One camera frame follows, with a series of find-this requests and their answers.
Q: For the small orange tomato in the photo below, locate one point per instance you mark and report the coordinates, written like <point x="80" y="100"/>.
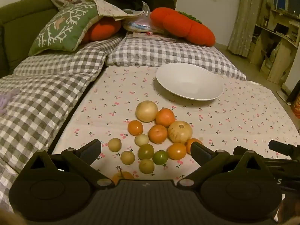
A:
<point x="177" y="151"/>
<point x="192" y="140"/>
<point x="135" y="128"/>

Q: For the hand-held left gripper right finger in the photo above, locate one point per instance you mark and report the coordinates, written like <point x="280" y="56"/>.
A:
<point x="204" y="154"/>

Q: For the white ribbed plate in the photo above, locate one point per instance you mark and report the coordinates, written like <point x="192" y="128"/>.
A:
<point x="187" y="82"/>

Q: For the wooden shelf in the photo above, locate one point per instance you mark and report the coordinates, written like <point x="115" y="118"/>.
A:
<point x="281" y="46"/>

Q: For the clear plastic bag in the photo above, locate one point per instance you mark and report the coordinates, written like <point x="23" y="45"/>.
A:
<point x="140" y="21"/>

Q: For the green sofa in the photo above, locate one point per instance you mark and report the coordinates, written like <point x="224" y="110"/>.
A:
<point x="18" y="21"/>

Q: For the large orange plush cushion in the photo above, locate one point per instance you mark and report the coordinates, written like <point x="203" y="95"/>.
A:
<point x="182" y="25"/>

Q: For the right grey checkered pillow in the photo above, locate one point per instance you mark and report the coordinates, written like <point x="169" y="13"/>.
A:
<point x="164" y="51"/>

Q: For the patterned curtain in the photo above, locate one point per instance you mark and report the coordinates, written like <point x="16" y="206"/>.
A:
<point x="250" y="16"/>

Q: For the purple cloth patch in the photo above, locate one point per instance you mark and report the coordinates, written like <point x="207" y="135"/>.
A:
<point x="7" y="100"/>

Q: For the left grey checkered pillow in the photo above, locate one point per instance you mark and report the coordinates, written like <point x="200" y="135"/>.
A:
<point x="46" y="79"/>

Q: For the orange patterned object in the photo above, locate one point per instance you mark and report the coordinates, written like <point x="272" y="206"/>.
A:
<point x="296" y="109"/>

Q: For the small orange pumpkin cushion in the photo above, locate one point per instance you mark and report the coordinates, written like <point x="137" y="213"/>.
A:
<point x="103" y="29"/>

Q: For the round pale yellow pear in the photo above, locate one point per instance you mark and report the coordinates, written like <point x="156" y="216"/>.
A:
<point x="146" y="111"/>
<point x="180" y="132"/>

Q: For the bright green tomato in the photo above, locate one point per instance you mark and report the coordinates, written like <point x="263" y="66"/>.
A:
<point x="160" y="157"/>

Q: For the orange tangerine with stem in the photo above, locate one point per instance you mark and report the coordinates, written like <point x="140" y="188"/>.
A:
<point x="125" y="177"/>

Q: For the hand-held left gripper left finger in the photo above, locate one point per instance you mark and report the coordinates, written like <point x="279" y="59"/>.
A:
<point x="92" y="150"/>

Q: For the beige floral cloth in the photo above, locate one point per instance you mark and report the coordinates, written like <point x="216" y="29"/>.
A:
<point x="107" y="7"/>

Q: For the olive green tomato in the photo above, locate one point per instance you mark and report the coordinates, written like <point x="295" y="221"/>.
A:
<point x="145" y="151"/>

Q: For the cherry print tablecloth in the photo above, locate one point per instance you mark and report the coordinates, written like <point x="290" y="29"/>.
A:
<point x="234" y="126"/>

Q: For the grey checkered pillow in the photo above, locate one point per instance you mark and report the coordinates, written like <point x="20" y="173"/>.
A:
<point x="164" y="51"/>
<point x="46" y="79"/>

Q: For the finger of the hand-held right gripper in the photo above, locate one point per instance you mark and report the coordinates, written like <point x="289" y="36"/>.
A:
<point x="283" y="147"/>
<point x="239" y="150"/>

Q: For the stack of magazines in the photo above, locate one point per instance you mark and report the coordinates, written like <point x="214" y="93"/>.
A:
<point x="150" y="36"/>

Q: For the green pillow with branch print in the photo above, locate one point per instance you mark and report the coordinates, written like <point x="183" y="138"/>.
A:
<point x="61" y="25"/>

